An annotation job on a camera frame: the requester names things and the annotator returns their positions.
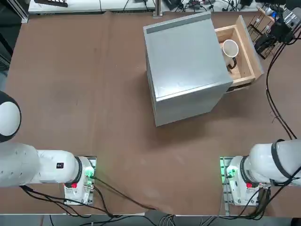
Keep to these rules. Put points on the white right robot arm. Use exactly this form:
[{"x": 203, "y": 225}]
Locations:
[{"x": 263, "y": 162}]

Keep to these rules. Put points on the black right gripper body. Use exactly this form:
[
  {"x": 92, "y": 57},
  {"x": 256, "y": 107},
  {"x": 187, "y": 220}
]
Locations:
[{"x": 279, "y": 30}]

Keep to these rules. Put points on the aluminium frame rail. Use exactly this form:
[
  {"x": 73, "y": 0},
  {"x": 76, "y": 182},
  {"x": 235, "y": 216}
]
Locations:
[{"x": 21, "y": 14}]

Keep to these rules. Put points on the aluminium frame post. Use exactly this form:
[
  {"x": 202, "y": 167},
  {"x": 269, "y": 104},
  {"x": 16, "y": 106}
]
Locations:
[{"x": 157, "y": 9}]

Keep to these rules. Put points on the gray metal cabinet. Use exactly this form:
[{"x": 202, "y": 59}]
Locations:
[{"x": 183, "y": 61}]

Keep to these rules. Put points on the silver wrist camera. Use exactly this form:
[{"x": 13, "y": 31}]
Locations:
[{"x": 268, "y": 10}]

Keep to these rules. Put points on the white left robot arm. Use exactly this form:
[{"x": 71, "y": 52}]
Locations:
[{"x": 47, "y": 167}]

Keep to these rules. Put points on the black slotted stand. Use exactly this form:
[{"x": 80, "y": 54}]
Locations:
[{"x": 51, "y": 2}]

